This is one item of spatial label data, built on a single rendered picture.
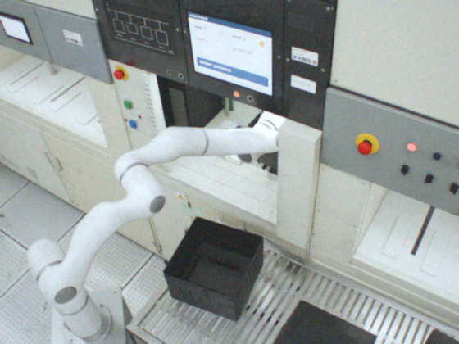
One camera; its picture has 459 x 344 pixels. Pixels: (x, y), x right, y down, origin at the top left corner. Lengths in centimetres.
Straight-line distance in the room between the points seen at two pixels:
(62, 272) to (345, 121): 91
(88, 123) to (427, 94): 173
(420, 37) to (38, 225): 269
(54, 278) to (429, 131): 111
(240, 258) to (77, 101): 132
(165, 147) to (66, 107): 133
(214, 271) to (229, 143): 55
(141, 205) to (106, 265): 156
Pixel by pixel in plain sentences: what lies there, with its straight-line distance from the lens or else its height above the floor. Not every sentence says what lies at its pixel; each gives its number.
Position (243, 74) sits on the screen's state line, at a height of 151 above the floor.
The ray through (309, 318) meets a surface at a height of 86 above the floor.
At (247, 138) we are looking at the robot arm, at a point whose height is 130.
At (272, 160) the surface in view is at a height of 98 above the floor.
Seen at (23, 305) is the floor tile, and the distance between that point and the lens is 293.
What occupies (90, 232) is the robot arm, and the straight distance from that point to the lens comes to 142.
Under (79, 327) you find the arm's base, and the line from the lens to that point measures 171.
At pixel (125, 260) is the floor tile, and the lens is 287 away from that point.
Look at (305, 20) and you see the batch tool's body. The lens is 121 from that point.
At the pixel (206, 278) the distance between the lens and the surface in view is 180.
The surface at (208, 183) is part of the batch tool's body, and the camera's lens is 196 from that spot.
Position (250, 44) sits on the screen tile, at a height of 162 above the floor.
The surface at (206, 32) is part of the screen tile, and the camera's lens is 141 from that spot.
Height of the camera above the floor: 230
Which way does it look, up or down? 46 degrees down
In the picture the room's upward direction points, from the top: 5 degrees counter-clockwise
